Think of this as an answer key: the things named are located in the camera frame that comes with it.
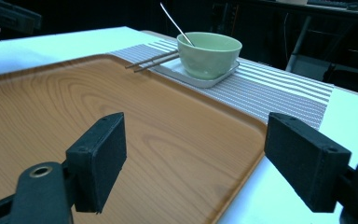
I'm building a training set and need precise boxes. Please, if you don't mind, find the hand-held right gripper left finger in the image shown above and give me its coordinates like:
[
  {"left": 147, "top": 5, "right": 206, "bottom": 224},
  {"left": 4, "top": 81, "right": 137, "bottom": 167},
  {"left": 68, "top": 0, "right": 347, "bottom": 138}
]
[{"left": 64, "top": 111, "right": 128, "bottom": 215}]

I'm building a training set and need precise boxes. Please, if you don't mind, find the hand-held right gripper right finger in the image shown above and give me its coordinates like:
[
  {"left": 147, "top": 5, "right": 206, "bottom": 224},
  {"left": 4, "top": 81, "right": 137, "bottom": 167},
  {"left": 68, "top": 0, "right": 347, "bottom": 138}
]
[{"left": 263, "top": 111, "right": 352, "bottom": 214}]

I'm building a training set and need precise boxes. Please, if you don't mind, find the wooden tray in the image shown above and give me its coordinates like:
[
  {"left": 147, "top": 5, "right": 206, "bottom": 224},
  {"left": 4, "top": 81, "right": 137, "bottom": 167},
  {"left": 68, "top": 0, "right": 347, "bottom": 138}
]
[{"left": 0, "top": 53, "right": 269, "bottom": 224}]

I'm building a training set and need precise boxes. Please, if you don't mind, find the brown chopstick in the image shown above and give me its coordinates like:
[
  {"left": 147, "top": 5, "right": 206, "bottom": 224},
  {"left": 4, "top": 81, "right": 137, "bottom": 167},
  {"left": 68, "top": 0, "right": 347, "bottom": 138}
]
[
  {"left": 132, "top": 54, "right": 181, "bottom": 74},
  {"left": 124, "top": 49, "right": 179, "bottom": 70}
]

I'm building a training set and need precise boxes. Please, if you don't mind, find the white square plate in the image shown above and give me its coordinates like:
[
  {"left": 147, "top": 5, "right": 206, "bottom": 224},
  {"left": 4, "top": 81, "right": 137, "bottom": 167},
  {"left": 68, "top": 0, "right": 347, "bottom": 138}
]
[{"left": 150, "top": 57, "right": 241, "bottom": 89}]

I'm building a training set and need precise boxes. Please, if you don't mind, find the green bowl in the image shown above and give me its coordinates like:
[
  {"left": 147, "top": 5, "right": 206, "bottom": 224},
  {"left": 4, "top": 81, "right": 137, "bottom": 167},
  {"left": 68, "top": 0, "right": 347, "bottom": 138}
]
[{"left": 176, "top": 31, "right": 243, "bottom": 81}]

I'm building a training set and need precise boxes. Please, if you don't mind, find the metal spoon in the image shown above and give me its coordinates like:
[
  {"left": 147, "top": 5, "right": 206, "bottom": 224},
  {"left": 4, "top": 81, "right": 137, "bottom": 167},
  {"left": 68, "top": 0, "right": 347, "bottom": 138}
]
[{"left": 159, "top": 2, "right": 196, "bottom": 48}]

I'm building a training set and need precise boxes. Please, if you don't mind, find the white table sheet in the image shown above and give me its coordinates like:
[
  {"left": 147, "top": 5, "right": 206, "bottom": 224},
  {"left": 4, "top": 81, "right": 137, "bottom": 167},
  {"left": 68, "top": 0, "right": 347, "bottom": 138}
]
[{"left": 0, "top": 26, "right": 358, "bottom": 224}]

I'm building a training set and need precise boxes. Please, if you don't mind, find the striped placemat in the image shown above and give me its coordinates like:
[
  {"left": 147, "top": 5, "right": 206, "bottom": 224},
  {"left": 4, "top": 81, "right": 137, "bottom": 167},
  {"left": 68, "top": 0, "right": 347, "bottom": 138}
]
[{"left": 109, "top": 38, "right": 335, "bottom": 131}]

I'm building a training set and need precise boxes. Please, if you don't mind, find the desk with white legs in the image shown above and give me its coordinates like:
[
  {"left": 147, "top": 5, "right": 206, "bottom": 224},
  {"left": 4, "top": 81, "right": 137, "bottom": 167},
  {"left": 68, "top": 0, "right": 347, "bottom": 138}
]
[{"left": 239, "top": 0, "right": 358, "bottom": 82}]

